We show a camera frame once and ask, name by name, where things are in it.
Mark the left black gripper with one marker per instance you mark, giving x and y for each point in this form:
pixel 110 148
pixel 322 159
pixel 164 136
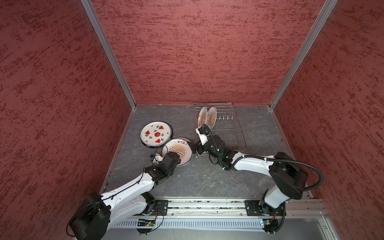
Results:
pixel 176 163

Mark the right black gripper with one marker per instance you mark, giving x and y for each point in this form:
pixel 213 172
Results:
pixel 199 146

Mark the orange sunburst white plate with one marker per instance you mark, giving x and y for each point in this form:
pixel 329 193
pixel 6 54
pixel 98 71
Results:
pixel 202 118

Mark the watermelon plate blue rim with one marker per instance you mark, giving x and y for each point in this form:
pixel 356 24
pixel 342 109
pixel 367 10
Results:
pixel 156 126

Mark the patterned white plate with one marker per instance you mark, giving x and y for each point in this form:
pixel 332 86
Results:
pixel 187 163

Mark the dark rim striped plate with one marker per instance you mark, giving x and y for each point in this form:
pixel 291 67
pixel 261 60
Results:
pixel 155 140

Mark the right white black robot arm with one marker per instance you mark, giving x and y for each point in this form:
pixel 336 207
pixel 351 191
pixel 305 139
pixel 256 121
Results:
pixel 288 175

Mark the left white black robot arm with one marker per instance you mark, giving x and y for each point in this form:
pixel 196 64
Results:
pixel 98 213

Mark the left small circuit board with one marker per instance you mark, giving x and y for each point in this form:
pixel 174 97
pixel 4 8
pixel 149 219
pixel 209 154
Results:
pixel 146 223

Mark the small circuit board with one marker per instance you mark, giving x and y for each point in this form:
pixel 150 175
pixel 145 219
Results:
pixel 271 226
pixel 146 223

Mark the right small circuit board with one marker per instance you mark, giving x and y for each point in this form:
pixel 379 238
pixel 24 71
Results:
pixel 271 226

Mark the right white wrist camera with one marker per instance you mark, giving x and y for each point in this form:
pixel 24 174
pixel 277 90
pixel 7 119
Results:
pixel 202 134

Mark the steel wire dish rack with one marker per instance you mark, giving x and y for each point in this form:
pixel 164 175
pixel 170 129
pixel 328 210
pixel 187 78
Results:
pixel 226 126

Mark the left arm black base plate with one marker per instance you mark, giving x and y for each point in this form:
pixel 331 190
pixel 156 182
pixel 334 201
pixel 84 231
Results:
pixel 156 207

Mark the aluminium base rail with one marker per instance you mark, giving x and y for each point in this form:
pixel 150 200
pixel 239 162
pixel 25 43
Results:
pixel 235 208

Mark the white perforated cable tray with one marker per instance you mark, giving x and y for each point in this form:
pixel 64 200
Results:
pixel 199 224

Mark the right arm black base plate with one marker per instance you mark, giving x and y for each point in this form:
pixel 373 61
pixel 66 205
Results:
pixel 253 207

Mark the left aluminium corner post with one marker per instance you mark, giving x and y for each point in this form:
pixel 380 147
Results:
pixel 92 15

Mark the aluminium corner post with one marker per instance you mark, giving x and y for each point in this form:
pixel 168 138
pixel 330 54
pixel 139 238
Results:
pixel 92 15
pixel 317 26

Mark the right aluminium corner post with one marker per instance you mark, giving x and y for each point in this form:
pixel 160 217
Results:
pixel 317 26

